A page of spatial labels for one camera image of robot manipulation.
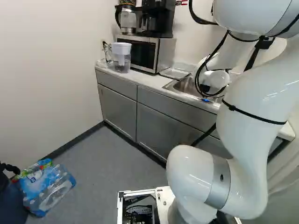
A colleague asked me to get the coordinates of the black coffee maker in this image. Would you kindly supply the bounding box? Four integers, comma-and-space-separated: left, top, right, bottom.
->
141, 0, 176, 39

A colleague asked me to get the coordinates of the glass coffee carafe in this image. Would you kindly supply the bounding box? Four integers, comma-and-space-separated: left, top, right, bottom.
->
114, 5, 142, 34

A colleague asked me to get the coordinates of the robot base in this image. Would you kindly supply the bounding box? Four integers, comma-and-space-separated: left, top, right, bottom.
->
117, 186, 176, 224

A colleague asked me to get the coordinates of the shrink-wrapped water bottle pack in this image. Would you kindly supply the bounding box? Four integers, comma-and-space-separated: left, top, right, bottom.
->
12, 158, 77, 217

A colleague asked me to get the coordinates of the grey kitchen counter with cabinets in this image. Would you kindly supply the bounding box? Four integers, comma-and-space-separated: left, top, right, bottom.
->
94, 58, 294, 168

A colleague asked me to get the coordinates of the stainless steel sink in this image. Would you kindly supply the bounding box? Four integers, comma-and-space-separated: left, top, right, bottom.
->
162, 76, 223, 103

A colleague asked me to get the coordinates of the white water filter pitcher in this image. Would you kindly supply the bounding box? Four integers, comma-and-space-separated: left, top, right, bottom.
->
107, 42, 132, 74

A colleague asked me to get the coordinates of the clear plastic tray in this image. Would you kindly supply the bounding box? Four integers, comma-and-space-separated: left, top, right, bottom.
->
159, 61, 198, 79

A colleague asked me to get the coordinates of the stainless steel microwave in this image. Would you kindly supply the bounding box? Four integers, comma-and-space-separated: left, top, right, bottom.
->
116, 34, 177, 74

